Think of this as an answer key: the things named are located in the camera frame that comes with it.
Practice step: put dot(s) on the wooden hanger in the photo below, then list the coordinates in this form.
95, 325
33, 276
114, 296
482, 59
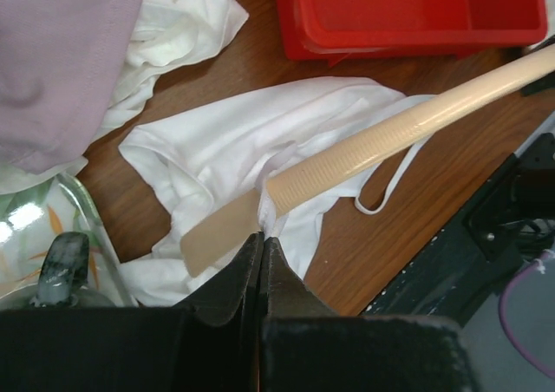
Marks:
258, 209

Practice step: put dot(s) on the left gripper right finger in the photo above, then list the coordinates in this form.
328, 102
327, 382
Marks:
306, 346

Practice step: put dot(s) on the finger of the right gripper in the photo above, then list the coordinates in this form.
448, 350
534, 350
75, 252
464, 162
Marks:
545, 82

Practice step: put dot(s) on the red plastic bin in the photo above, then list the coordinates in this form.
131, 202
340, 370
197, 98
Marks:
334, 30

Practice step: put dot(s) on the mauve tank top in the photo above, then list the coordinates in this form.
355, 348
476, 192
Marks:
60, 61

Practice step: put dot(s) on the white hanging garment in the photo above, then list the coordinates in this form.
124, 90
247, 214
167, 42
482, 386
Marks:
167, 35

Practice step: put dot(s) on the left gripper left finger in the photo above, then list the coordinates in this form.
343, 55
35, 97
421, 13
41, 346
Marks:
206, 342

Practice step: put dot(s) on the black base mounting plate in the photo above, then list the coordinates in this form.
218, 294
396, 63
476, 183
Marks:
506, 223

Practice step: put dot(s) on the floral serving tray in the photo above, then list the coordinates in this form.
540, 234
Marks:
30, 221

